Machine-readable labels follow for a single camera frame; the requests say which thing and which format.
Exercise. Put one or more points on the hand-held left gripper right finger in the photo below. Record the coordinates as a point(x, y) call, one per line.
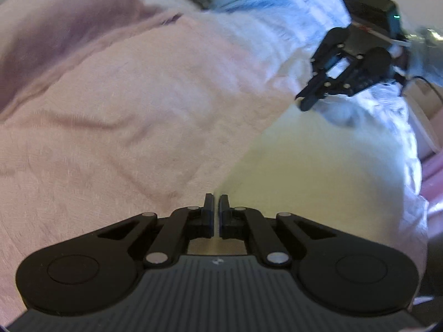
point(224, 218)

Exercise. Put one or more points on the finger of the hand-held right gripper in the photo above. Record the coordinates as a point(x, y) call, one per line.
point(322, 62)
point(341, 86)

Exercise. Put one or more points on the herringbone woven bedspread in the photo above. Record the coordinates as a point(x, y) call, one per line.
point(103, 128)

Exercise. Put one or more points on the cream long-sleeved shirt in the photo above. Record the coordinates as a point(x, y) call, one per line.
point(311, 166)

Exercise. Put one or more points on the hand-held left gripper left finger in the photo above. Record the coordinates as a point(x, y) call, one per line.
point(208, 218)

